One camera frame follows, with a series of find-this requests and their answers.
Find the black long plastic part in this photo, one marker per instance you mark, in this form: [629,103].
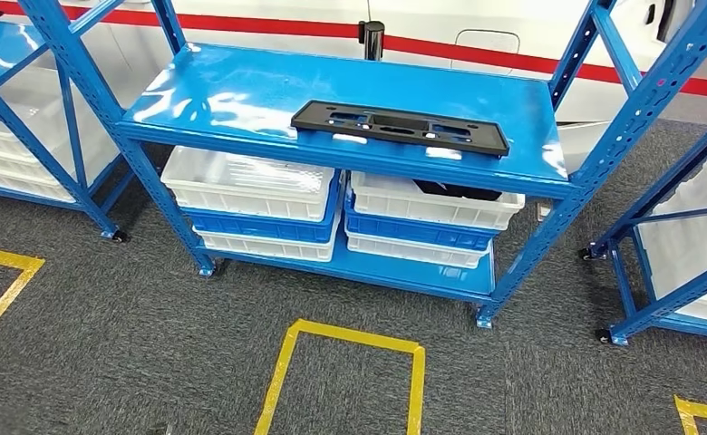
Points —
[458,191]

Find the black flat plastic part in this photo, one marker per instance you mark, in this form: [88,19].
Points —
[485,141]

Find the large blue shelf rack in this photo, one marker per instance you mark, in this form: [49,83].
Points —
[239,90]

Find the blue plastic bin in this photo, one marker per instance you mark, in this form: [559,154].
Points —
[263,228]
[419,233]

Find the yellow floor tape square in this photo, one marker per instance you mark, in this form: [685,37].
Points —
[5,294]
[416,390]

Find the small white floor card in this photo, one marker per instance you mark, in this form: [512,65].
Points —
[544,209]

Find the red barrier belt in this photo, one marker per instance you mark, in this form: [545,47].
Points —
[269,27]

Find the white large curved panel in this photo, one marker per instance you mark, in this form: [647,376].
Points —
[425,18]

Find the blue wheeled rack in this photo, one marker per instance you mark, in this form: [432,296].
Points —
[672,303]

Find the black barrier post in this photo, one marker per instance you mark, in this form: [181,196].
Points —
[371,42]

